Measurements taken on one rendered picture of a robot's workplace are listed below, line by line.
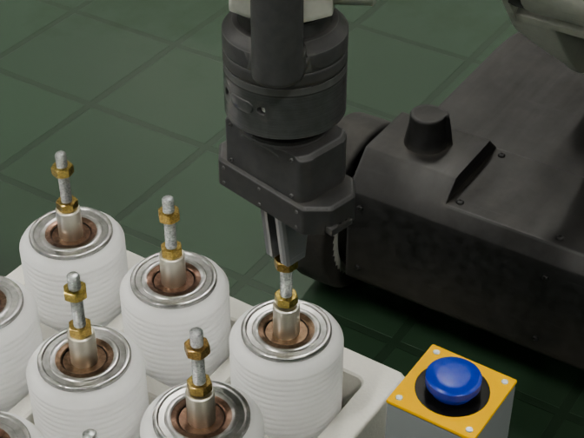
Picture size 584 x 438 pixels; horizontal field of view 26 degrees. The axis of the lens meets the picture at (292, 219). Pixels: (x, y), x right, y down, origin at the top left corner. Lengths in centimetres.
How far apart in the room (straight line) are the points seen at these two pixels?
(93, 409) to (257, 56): 34
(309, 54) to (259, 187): 13
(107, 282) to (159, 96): 70
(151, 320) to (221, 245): 47
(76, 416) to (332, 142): 30
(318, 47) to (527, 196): 51
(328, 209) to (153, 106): 92
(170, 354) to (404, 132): 41
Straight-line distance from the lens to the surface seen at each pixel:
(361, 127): 139
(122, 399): 103
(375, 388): 111
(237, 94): 88
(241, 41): 86
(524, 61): 160
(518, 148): 143
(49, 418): 104
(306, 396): 105
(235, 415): 98
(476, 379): 91
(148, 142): 173
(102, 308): 117
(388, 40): 196
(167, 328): 108
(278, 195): 92
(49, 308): 118
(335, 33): 87
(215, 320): 110
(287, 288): 102
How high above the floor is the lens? 97
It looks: 38 degrees down
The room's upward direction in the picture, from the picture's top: straight up
